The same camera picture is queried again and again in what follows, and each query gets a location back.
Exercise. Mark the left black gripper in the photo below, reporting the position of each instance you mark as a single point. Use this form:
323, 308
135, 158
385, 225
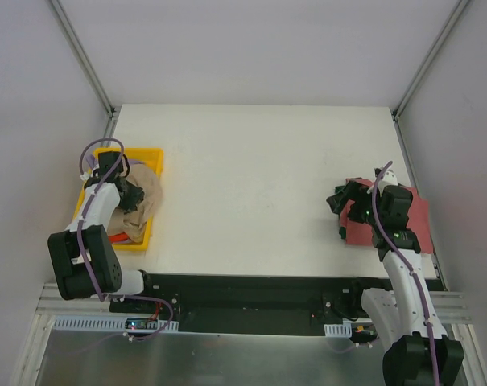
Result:
131, 195

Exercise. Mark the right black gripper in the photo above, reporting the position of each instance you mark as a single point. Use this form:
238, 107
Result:
348, 197

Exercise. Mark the beige t shirt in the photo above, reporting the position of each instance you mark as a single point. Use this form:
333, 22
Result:
134, 223

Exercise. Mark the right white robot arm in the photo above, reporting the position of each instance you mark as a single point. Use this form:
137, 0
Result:
417, 348

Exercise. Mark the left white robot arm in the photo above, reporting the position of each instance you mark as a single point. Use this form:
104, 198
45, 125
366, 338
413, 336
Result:
83, 258

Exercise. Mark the folded red t shirt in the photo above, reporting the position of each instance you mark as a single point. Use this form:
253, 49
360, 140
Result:
358, 234

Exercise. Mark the orange t shirt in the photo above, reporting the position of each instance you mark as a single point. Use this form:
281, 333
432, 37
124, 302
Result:
120, 238

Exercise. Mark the yellow plastic bin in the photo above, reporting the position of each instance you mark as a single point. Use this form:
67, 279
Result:
99, 199

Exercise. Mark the lilac t shirt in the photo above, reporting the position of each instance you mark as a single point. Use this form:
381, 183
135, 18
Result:
92, 161

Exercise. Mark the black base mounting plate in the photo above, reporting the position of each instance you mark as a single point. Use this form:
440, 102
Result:
297, 306

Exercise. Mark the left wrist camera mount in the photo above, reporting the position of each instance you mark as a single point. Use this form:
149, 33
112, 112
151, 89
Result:
111, 165

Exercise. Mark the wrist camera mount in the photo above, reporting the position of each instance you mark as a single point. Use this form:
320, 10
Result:
385, 178
111, 165

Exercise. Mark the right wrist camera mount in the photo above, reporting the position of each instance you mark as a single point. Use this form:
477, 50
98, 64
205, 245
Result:
385, 178

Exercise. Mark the left aluminium frame post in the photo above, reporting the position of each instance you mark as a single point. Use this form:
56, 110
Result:
82, 58

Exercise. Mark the aluminium frame post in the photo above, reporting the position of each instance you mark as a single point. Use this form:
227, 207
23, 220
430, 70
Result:
448, 27
82, 58

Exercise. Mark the right white cable duct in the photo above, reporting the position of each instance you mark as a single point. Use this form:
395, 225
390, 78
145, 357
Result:
340, 331

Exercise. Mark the white cable duct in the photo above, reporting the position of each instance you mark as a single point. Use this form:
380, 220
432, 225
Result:
340, 331
113, 324

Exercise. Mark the right aluminium frame post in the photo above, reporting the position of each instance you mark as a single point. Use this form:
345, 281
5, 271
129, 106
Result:
448, 27

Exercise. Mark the left white cable duct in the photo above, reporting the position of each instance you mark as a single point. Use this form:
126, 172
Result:
113, 324

